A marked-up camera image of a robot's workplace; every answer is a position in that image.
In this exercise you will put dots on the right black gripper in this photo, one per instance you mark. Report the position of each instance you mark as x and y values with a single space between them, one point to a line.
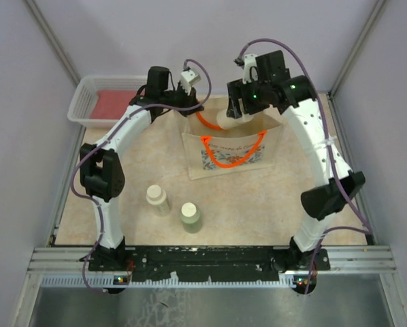
236 90

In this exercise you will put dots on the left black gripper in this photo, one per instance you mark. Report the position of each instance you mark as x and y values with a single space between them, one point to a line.
189 101

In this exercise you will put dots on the white bottle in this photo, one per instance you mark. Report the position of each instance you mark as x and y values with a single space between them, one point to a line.
156 196
226 123

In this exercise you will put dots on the canvas bag with orange handles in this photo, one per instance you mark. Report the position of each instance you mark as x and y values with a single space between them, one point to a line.
213 152

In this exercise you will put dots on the green bottle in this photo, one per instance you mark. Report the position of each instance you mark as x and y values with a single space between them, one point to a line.
190 216

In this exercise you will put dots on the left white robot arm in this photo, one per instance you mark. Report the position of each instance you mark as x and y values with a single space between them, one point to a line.
101 172

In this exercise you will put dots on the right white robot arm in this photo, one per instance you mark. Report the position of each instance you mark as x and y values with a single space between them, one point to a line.
335 181

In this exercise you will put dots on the red folded cloth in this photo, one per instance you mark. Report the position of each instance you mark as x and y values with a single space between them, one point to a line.
112 104

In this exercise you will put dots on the white plastic basket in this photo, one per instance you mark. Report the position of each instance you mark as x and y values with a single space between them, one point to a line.
85 97

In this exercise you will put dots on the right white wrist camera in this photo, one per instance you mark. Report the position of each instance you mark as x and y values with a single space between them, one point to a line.
249 65

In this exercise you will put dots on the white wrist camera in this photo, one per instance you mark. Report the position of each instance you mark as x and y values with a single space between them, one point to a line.
249 65
188 79

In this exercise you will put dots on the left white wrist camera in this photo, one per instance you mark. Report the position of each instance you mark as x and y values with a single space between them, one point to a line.
188 79

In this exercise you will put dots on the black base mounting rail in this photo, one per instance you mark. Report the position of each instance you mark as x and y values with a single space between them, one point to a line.
203 263

